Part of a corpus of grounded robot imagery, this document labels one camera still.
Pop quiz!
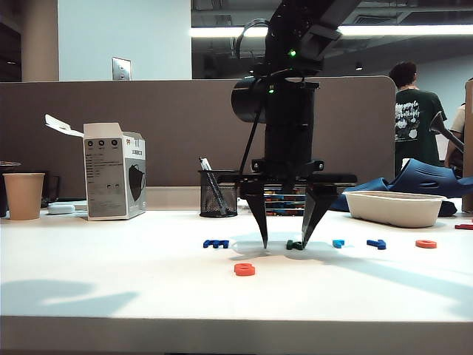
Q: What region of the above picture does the person in beige shirt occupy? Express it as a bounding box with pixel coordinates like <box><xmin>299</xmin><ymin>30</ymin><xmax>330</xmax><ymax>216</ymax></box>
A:
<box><xmin>443</xmin><ymin>103</ymin><xmax>467</xmax><ymax>175</ymax></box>

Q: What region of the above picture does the blue foam clog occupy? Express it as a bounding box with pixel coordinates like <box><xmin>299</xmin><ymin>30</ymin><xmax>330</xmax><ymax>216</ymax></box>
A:
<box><xmin>391</xmin><ymin>158</ymin><xmax>473</xmax><ymax>218</ymax></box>
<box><xmin>330</xmin><ymin>177</ymin><xmax>395</xmax><ymax>212</ymax></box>

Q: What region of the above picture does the long ceiling light strip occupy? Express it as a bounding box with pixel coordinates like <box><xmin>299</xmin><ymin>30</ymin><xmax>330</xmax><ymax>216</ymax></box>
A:
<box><xmin>190</xmin><ymin>24</ymin><xmax>473</xmax><ymax>38</ymax></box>

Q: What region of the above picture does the dark drinking glass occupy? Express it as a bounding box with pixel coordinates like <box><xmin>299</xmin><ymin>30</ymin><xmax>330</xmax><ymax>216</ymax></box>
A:
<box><xmin>43</xmin><ymin>175</ymin><xmax>62</xmax><ymax>204</ymax></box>

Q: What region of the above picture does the black mesh pen holder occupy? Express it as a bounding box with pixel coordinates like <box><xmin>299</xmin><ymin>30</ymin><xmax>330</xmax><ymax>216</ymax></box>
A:
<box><xmin>198</xmin><ymin>169</ymin><xmax>240</xmax><ymax>218</ymax></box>

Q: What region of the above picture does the grey funnel shaped tool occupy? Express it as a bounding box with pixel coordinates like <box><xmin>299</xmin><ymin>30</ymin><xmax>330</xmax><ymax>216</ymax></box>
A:
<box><xmin>429</xmin><ymin>110</ymin><xmax>466</xmax><ymax>155</ymax></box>

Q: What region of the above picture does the metal wall switch plate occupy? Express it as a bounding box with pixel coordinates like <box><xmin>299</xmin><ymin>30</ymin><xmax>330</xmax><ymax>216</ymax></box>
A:
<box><xmin>112</xmin><ymin>56</ymin><xmax>133</xmax><ymax>81</ymax></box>

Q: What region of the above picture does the small white device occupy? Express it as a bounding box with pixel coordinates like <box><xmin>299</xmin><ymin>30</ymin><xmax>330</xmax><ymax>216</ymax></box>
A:
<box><xmin>47</xmin><ymin>203</ymin><xmax>78</xmax><ymax>215</ymax></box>

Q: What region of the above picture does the black and white pen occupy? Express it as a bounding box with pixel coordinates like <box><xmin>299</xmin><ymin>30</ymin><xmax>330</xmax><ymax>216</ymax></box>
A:
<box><xmin>199</xmin><ymin>157</ymin><xmax>228</xmax><ymax>215</ymax></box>

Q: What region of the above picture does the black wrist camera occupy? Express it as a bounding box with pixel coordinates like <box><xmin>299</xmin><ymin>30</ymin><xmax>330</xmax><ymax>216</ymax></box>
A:
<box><xmin>251</xmin><ymin>158</ymin><xmax>326</xmax><ymax>174</ymax></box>

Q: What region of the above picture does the cardboard box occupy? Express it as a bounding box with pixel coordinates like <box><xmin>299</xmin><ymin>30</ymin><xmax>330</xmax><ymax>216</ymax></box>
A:
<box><xmin>463</xmin><ymin>79</ymin><xmax>473</xmax><ymax>214</ymax></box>

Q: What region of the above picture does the brown desk partition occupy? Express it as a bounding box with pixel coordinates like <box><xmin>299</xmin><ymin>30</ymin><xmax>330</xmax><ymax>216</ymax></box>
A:
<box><xmin>0</xmin><ymin>75</ymin><xmax>397</xmax><ymax>212</ymax></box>

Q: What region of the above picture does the person in dark green shirt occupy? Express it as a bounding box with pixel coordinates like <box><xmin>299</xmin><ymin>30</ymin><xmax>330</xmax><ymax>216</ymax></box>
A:
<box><xmin>389</xmin><ymin>61</ymin><xmax>448</xmax><ymax>175</ymax></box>

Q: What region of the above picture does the white oval paper bowl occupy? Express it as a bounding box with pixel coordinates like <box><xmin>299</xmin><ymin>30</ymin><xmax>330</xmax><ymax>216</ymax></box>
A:
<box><xmin>343</xmin><ymin>191</ymin><xmax>447</xmax><ymax>229</ymax></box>

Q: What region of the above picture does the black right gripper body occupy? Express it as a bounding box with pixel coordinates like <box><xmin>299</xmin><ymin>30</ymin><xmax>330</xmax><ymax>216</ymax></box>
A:
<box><xmin>217</xmin><ymin>81</ymin><xmax>358</xmax><ymax>197</ymax></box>

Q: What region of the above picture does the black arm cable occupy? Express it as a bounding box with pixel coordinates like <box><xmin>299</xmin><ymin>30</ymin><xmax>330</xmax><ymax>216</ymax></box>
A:
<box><xmin>232</xmin><ymin>18</ymin><xmax>273</xmax><ymax>175</ymax></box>

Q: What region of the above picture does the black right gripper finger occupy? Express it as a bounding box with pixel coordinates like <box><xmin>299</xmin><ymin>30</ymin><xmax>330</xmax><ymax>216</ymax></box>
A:
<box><xmin>301</xmin><ymin>184</ymin><xmax>338</xmax><ymax>249</ymax></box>
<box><xmin>245</xmin><ymin>194</ymin><xmax>269</xmax><ymax>249</ymax></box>

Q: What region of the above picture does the grey face mask box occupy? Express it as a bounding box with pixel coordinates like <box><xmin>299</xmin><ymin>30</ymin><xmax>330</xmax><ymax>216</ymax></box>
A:
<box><xmin>44</xmin><ymin>113</ymin><xmax>147</xmax><ymax>221</ymax></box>

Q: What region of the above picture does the brown paper cup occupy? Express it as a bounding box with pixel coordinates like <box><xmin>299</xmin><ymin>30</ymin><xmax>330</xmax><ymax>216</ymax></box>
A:
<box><xmin>2</xmin><ymin>172</ymin><xmax>46</xmax><ymax>221</ymax></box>

